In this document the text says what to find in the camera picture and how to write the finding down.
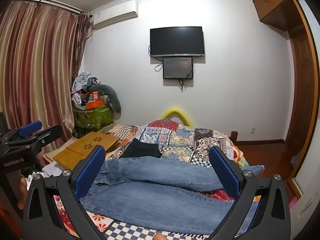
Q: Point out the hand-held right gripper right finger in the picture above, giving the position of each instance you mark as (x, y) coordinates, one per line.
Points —
(223, 170)

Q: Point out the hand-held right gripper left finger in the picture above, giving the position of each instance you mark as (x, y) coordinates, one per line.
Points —
(90, 170)

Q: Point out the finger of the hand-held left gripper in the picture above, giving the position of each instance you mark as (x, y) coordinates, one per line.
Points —
(50, 132)
(31, 127)

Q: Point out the blue denim pants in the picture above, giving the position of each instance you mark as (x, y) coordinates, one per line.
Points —
(155, 205)

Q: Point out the person's left hand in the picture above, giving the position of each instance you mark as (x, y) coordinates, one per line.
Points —
(24, 188)

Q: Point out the orange plaid blanket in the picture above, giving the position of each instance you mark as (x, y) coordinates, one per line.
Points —
(241, 157)

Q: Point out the bamboo lap desk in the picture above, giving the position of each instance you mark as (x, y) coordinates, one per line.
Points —
(85, 147)

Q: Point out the green patterned box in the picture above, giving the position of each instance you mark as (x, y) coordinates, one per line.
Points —
(96, 117)

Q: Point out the orange box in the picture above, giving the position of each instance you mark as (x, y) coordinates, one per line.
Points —
(94, 104)

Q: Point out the patchwork quilt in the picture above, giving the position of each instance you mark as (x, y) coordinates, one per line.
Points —
(180, 140)

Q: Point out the black cloth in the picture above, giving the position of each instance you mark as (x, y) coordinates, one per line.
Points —
(141, 150)

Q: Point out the striped pink curtain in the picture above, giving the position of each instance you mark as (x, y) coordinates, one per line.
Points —
(37, 67)

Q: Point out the pile of clothes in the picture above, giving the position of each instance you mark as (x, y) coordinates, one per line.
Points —
(82, 81)

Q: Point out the grey neck pillow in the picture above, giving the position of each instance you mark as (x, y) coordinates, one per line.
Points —
(113, 97)

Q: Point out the yellow foam tube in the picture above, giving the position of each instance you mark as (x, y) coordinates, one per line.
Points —
(175, 111)

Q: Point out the pink slipper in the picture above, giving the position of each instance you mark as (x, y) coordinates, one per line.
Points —
(293, 202)

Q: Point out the wooden door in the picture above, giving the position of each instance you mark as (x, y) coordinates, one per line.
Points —
(302, 92)

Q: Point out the white air conditioner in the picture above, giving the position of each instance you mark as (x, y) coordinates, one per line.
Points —
(115, 13)

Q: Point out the wooden overhead cabinet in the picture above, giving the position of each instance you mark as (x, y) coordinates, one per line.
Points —
(272, 2)

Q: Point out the wooden bed post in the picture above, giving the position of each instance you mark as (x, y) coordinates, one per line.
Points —
(234, 137)

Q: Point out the small wall monitor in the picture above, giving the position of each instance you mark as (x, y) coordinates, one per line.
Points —
(178, 68)

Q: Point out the curtain rail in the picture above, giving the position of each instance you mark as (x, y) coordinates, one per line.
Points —
(47, 2)

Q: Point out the wall-mounted black television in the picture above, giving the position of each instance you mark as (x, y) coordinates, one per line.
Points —
(177, 41)

